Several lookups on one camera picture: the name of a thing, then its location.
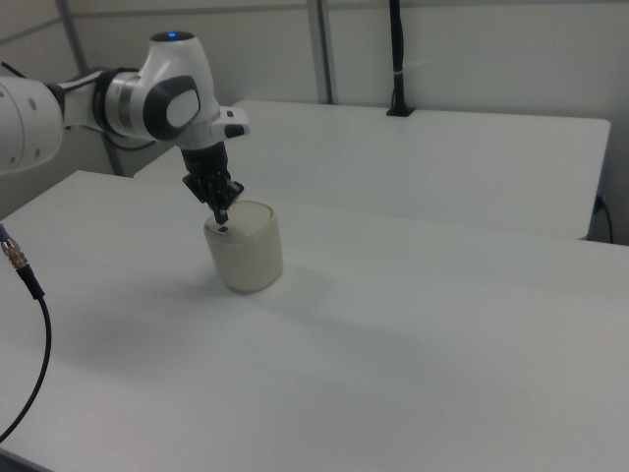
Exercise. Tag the white side table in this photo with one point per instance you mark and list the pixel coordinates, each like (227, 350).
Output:
(417, 162)

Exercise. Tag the black pole clamp base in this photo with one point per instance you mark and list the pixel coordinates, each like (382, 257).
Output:
(400, 112)

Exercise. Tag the black vertical pole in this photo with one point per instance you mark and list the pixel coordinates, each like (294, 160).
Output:
(397, 44)

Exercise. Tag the cream trash bin lid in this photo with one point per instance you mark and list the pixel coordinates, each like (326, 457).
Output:
(248, 218)

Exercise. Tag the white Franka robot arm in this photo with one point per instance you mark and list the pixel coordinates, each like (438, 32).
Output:
(147, 93)

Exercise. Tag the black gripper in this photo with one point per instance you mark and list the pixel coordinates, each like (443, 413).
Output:
(209, 172)

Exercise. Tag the cream trash bin body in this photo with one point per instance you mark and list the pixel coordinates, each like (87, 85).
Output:
(245, 265)

